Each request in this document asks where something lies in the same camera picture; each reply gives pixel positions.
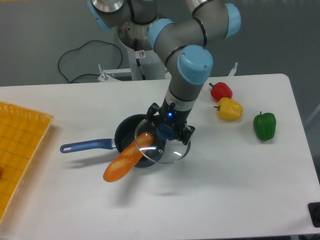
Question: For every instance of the yellow bell pepper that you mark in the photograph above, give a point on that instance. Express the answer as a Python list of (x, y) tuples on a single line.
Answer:
[(228, 109)]

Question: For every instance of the yellow woven basket tray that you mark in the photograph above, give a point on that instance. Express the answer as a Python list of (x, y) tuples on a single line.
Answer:
[(22, 131)]

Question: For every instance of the orange toy baguette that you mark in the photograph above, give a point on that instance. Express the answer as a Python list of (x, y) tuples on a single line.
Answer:
[(128, 158)]

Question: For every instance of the dark blue saucepan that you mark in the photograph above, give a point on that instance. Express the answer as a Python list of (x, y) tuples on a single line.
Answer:
[(124, 136)]

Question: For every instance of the green bell pepper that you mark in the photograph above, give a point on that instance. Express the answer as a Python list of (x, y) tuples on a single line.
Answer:
[(264, 125)]

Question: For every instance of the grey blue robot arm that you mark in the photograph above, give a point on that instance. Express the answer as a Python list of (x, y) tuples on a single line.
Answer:
[(190, 66)]

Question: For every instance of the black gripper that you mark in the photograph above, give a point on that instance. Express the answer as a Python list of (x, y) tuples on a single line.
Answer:
[(171, 119)]

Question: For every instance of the red bell pepper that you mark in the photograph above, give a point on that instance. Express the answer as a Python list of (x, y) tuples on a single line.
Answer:
[(220, 90)]

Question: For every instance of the glass pot lid blue knob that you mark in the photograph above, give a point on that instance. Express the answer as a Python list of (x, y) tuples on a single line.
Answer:
[(174, 149)]

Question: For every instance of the black device at table edge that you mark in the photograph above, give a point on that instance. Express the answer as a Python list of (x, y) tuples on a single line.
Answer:
[(314, 212)]

